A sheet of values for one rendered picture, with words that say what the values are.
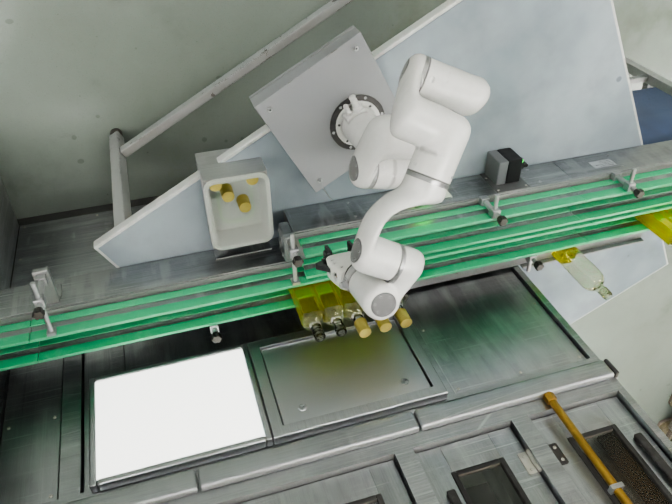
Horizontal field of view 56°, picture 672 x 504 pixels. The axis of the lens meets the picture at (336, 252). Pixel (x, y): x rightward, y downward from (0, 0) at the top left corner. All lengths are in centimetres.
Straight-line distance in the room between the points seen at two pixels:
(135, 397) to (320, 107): 89
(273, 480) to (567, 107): 139
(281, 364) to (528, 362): 69
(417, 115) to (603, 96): 112
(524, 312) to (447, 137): 99
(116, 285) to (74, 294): 11
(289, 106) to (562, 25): 82
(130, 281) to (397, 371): 77
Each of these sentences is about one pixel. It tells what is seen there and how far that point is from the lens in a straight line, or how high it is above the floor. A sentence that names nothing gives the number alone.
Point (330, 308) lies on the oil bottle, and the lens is 170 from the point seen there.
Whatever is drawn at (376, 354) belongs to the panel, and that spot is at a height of 113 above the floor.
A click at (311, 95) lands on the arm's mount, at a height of 81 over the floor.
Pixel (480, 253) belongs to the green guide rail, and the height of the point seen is 91.
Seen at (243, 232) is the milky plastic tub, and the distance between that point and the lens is 182.
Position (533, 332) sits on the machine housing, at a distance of 198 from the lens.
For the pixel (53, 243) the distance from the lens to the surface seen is 246.
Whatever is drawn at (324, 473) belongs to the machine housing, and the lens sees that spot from 159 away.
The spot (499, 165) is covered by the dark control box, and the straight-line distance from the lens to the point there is 197.
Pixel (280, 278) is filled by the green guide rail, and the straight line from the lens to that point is 179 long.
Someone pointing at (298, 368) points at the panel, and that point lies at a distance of 176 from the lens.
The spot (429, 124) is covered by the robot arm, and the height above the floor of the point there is 135.
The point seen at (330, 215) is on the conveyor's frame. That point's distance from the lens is 182.
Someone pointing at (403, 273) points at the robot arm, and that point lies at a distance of 118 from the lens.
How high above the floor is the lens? 228
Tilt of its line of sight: 49 degrees down
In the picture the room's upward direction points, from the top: 153 degrees clockwise
